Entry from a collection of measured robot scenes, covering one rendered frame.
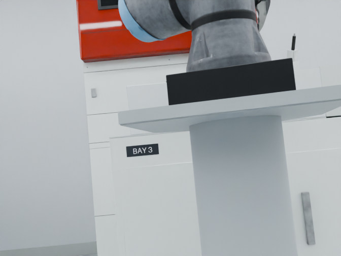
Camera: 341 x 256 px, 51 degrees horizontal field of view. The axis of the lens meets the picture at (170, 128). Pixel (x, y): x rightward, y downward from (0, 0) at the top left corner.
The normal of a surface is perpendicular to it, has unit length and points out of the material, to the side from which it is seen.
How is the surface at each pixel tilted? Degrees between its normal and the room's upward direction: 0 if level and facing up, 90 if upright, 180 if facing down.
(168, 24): 149
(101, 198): 90
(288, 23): 90
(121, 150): 90
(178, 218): 90
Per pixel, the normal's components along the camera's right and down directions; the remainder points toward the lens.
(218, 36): -0.32, -0.29
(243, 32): 0.24, -0.34
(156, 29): -0.22, 0.87
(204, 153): -0.78, 0.02
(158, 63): 0.00, -0.08
